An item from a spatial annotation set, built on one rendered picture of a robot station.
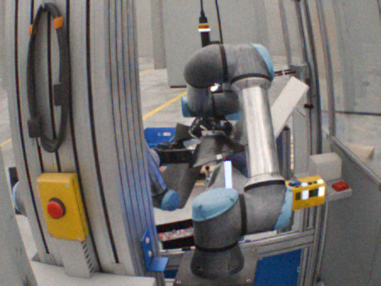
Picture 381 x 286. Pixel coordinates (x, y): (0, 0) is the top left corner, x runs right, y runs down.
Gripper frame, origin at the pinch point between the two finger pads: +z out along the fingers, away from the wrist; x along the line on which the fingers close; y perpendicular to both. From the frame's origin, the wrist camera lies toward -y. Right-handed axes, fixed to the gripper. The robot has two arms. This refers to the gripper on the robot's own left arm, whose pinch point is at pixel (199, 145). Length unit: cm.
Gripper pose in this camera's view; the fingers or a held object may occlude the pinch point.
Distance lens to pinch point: 207.7
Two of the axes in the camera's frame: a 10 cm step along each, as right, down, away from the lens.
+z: 7.4, -2.4, 6.3
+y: -6.6, -0.5, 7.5
